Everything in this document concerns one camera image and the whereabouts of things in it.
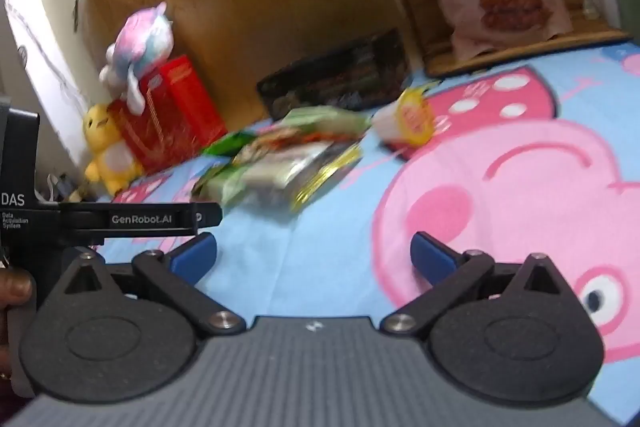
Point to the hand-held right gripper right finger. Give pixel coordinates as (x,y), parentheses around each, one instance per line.
(435,257)

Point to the black cardboard box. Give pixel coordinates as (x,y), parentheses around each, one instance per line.
(330,77)

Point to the yellow lid snack cup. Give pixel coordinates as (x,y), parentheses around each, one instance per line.
(407,119)

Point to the printed cartoon blanket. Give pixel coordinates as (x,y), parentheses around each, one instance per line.
(310,257)

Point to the pastel plush toy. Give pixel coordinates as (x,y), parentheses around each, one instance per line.
(142,42)

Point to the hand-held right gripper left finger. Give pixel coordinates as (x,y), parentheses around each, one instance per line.
(192,254)

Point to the clear gold-edged biscuit packet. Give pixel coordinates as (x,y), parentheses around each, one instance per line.
(295,172)

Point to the dark green snack packet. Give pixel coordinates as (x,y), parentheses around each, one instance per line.
(227,144)

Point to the yellow plush duck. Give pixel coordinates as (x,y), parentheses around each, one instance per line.
(107,157)

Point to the red gift bag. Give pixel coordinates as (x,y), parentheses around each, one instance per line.
(175,112)

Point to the white and green snack packet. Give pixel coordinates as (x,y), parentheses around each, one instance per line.
(320,122)

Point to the person's left hand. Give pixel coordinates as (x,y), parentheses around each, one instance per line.
(15,287)

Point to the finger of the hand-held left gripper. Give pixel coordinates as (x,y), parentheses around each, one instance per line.
(140,219)

